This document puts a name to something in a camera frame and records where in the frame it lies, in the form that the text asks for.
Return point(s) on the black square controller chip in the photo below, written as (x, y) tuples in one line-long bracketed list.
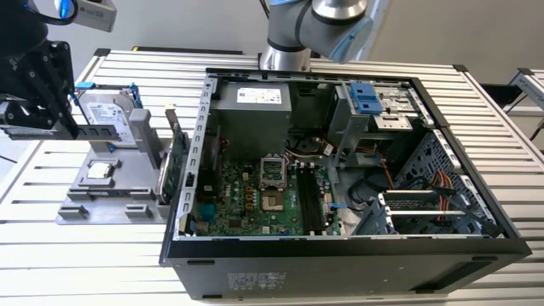
[(235, 223)]

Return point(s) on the perforated metal disk bay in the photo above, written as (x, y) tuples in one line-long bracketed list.
[(410, 199)]

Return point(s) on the silver metal drive cage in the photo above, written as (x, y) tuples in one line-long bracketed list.
[(355, 134)]

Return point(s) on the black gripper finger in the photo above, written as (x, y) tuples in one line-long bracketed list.
[(55, 76), (22, 114)]

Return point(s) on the green motherboard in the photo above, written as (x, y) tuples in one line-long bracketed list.
[(287, 223)]

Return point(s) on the black round fan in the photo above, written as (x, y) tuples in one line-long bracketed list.
[(309, 145)]

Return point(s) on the CPU socket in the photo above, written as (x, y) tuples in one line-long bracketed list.
[(273, 202)]

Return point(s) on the hard disk in blue carrier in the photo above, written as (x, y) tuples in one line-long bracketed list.
[(111, 111)]

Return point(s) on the black PC case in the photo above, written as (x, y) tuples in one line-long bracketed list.
[(341, 277)]

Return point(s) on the blue rear port block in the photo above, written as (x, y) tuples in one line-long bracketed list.
[(206, 213)]

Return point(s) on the blue plastic drive latch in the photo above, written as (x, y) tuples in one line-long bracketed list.
[(366, 102)]

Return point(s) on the grey parts rack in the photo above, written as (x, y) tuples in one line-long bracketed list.
[(127, 172)]

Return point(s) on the grey power supply unit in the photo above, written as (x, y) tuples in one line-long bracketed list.
[(251, 134)]

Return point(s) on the green graphics card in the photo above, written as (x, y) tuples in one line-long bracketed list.
[(173, 172)]

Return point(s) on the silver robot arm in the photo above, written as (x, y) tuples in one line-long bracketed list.
[(298, 25)]

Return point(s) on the silver CPU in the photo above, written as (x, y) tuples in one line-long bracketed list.
[(99, 171)]

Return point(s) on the metal slat side table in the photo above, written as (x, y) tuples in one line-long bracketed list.
[(527, 84)]

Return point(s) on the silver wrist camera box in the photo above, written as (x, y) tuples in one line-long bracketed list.
[(95, 16)]

